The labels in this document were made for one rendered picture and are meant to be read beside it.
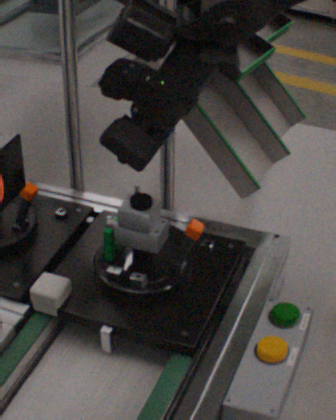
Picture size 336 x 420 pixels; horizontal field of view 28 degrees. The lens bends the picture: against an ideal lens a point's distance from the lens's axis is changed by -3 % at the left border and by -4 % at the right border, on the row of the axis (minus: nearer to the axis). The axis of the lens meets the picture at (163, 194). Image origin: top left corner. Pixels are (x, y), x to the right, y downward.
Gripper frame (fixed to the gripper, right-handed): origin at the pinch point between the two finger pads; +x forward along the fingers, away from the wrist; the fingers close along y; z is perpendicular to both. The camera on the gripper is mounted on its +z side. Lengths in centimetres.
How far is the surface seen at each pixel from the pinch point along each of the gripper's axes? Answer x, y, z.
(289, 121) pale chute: 9, -48, -19
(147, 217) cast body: 6.5, 2.2, -7.1
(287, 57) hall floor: 121, -330, -28
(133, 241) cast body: 11.4, 2.2, -7.7
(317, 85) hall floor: 108, -295, -50
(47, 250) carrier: 24.9, 1.0, 1.3
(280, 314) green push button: 5.8, 2.4, -29.2
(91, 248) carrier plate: 21.8, -2.0, -3.8
